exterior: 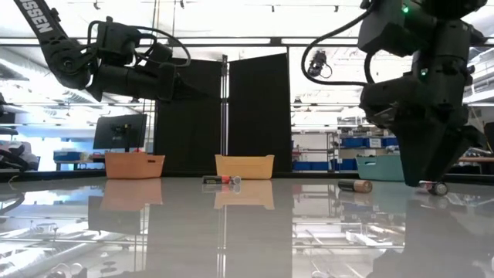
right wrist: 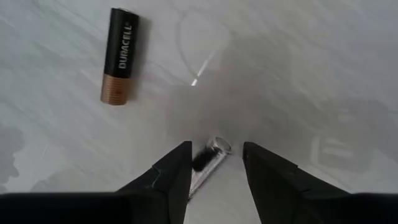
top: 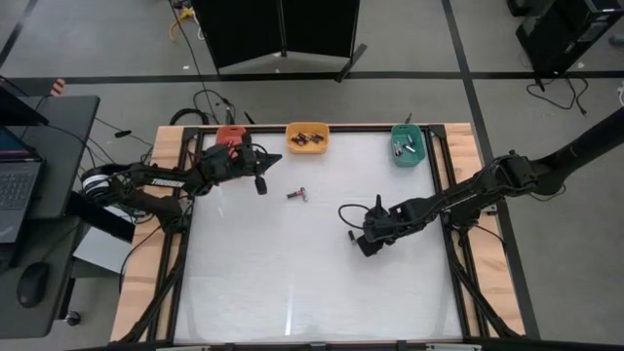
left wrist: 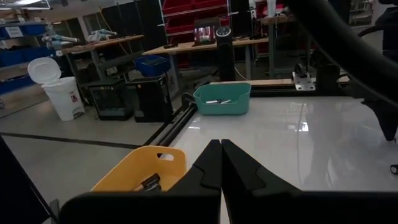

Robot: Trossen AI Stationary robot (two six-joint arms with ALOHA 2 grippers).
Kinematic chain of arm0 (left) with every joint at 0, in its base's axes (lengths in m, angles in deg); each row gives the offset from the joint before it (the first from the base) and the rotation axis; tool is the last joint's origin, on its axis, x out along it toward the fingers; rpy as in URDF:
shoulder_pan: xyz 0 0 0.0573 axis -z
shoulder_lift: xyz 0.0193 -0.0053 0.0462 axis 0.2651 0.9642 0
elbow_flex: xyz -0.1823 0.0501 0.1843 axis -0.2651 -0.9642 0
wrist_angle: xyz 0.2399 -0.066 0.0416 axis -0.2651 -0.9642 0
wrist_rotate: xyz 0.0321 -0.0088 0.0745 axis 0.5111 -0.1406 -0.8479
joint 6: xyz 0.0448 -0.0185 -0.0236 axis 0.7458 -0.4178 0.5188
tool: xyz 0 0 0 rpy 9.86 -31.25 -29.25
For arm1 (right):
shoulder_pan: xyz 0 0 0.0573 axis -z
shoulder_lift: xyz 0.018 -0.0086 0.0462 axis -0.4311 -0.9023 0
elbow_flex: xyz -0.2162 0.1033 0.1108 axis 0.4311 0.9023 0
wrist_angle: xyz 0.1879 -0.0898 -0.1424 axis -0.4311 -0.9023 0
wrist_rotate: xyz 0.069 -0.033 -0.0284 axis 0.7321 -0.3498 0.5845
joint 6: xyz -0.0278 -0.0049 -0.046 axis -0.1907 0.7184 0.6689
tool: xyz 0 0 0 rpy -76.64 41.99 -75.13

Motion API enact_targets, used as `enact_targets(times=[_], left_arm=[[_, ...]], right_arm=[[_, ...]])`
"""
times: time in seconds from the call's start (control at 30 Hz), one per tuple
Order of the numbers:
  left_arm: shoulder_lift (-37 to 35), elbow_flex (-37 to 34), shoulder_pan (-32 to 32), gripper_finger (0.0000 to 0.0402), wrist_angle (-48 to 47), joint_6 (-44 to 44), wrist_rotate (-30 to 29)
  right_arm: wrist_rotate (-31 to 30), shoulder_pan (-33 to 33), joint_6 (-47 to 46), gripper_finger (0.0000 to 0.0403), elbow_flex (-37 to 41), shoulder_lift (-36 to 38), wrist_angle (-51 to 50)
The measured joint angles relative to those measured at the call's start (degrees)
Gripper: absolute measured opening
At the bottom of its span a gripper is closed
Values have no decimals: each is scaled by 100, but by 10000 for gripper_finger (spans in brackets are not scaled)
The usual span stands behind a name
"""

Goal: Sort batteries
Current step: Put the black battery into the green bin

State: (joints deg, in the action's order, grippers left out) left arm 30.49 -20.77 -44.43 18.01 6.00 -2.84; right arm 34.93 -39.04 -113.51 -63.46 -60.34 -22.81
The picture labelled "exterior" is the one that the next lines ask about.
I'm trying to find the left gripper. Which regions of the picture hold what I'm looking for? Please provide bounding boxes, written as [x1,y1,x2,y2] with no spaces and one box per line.
[88,63,215,102]

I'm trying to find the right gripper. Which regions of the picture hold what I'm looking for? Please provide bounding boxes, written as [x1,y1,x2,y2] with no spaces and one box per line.
[359,57,486,186]

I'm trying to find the red black battery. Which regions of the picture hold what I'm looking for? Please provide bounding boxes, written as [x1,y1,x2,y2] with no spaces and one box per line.
[202,175,232,185]
[418,179,449,197]

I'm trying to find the black copper battery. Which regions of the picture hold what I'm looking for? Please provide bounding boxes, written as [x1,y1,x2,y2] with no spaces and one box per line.
[337,179,374,194]

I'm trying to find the yellow plastic bin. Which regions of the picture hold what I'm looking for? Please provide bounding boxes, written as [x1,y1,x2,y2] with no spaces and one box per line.
[215,154,276,181]

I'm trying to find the teal plastic bin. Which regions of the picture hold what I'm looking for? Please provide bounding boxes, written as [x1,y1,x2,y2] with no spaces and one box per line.
[355,154,405,182]

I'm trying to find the black overhead beam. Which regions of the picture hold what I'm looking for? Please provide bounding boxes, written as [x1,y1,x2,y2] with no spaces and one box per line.
[0,36,494,48]

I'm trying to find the black folding screen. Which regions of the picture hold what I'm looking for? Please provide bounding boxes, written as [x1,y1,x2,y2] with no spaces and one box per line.
[154,53,293,175]

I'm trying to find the black computer monitor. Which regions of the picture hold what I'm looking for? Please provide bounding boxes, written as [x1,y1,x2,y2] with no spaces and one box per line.
[92,114,148,152]

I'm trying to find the orange plastic bin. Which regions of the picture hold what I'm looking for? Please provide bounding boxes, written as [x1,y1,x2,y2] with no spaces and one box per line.
[103,151,166,180]

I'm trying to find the metal shelf rack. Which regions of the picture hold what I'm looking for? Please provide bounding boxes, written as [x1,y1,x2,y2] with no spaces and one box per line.
[291,131,402,173]

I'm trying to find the blue box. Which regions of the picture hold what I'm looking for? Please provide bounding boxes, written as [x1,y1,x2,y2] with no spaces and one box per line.
[52,150,84,162]

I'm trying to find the person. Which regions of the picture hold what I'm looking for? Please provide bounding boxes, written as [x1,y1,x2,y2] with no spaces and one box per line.
[0,141,41,172]

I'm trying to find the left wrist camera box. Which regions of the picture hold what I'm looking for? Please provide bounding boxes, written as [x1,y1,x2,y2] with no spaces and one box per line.
[95,15,143,65]

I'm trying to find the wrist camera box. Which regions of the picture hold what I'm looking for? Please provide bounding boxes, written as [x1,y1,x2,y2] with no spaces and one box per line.
[95,15,143,65]
[357,0,425,57]

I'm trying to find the black aluminium table frame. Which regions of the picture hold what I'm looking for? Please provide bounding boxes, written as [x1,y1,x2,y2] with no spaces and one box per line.
[0,168,494,185]

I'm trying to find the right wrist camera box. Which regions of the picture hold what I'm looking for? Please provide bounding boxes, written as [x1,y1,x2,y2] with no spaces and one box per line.
[357,0,425,57]

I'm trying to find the black hanging camera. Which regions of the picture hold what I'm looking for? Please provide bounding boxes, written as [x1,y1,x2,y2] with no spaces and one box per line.
[307,49,333,79]

